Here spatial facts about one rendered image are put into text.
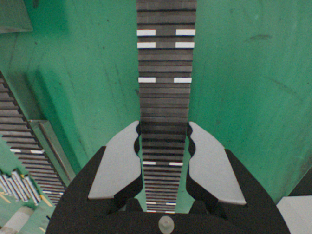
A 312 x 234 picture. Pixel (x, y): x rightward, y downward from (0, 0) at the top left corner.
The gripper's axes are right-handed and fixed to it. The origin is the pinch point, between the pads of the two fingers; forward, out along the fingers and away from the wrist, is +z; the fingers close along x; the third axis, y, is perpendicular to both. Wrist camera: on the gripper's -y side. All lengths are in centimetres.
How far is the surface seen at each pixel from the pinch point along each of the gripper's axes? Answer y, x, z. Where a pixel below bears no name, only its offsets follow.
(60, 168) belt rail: 9.9, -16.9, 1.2
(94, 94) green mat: -2.1, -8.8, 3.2
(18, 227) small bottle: 31.5, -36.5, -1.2
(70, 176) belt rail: 13.0, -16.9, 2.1
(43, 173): 9.5, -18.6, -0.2
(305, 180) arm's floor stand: 20.4, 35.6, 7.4
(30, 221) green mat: 41, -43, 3
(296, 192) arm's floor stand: 20.6, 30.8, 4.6
